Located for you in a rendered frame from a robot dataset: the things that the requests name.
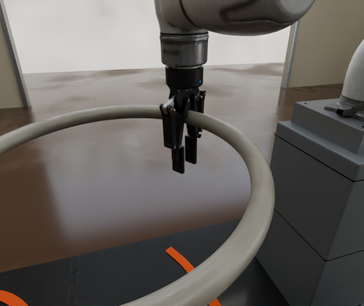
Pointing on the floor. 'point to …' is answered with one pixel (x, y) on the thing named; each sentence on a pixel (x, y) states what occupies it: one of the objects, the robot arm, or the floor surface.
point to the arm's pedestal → (326, 221)
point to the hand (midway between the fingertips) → (185, 155)
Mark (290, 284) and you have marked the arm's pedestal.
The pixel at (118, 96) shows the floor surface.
